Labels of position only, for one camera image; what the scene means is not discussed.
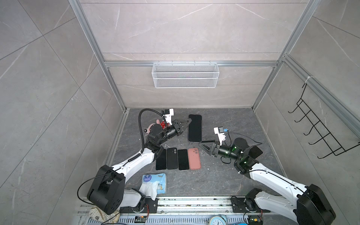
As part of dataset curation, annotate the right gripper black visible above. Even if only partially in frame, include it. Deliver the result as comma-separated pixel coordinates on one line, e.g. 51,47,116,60
200,140,241,162

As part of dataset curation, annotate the black phone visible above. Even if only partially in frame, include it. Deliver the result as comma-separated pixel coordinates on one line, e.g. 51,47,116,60
156,150,167,171
187,114,202,143

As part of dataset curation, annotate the pink phone case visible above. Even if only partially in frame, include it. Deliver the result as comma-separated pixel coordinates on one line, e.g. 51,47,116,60
187,148,202,170

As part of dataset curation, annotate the black phone case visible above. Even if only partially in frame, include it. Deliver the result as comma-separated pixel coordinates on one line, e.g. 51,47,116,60
166,148,178,170

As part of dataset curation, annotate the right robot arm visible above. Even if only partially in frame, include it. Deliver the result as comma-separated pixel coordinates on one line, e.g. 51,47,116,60
199,138,336,225

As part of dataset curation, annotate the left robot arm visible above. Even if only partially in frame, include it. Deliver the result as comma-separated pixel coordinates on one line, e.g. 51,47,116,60
87,119,192,215

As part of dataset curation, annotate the phone near right arm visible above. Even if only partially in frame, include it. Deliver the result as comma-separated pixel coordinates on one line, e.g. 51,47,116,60
249,146,263,159

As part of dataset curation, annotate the pink pig plush toy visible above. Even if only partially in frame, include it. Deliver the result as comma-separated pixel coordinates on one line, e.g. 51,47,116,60
144,119,167,135

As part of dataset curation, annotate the blue tissue pack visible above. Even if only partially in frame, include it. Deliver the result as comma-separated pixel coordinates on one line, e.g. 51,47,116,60
139,173,167,201

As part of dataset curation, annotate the blue round clock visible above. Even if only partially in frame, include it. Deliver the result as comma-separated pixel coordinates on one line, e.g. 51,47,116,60
208,215,227,225

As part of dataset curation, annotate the crumpled patterned cloth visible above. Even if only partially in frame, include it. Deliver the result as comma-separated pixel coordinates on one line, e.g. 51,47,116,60
89,207,120,224

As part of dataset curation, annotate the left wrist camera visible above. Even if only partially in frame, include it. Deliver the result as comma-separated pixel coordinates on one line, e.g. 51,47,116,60
161,108,174,125

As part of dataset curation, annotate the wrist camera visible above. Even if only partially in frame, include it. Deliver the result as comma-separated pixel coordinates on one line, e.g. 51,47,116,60
214,127,228,145
161,108,174,125

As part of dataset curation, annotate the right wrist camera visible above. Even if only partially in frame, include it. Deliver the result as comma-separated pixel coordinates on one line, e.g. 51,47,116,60
214,127,228,145

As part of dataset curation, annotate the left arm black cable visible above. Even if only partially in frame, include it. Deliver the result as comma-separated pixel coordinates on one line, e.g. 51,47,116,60
137,108,164,154

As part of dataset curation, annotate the white wire basket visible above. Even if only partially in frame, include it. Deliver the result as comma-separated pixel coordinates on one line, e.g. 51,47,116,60
151,62,220,89

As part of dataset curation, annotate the aluminium mounting rail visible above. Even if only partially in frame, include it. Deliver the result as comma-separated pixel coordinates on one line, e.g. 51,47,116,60
75,196,313,217

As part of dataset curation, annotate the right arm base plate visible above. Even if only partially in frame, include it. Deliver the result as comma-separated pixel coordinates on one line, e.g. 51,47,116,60
230,196,270,213

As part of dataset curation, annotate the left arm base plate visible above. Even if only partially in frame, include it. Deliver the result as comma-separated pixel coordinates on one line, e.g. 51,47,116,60
119,198,158,213

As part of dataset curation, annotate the black wire hook rack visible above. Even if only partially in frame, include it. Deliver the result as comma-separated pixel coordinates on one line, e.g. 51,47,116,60
288,83,360,159

